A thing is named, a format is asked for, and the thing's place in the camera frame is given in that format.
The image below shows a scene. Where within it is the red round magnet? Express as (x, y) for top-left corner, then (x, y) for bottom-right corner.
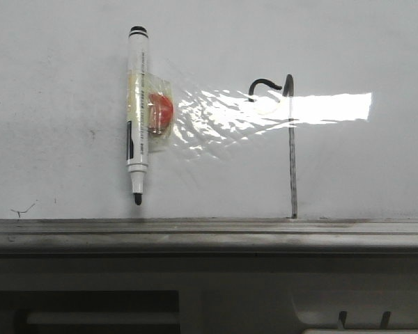
(149, 93), (173, 135)

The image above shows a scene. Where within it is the white whiteboard marker pen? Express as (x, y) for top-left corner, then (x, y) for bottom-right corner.
(126, 26), (149, 205)

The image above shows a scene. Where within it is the white appliance below board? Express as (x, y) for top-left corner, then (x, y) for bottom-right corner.
(0, 255), (418, 333)

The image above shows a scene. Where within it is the grey aluminium whiteboard tray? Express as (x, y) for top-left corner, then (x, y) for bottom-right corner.
(0, 218), (418, 256)

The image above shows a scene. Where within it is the white whiteboard surface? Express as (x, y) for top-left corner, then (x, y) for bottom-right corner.
(0, 1), (418, 219)

